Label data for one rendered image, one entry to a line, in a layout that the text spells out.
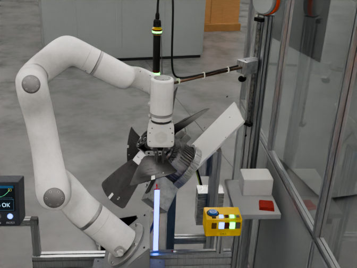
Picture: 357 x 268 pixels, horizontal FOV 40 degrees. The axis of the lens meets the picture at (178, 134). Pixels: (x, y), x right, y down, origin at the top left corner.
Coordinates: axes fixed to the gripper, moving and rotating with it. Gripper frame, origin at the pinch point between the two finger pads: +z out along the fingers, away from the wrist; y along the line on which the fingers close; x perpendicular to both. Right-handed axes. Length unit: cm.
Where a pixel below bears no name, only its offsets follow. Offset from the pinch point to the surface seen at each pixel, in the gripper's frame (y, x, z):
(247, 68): 50, 81, -10
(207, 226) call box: 22.1, 9.4, 39.3
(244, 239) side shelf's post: 53, 60, 85
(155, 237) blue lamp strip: 0, 15, 49
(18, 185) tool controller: -57, 11, 19
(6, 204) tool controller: -62, 8, 27
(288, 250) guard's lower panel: 70, 35, 74
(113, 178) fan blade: -21, 56, 42
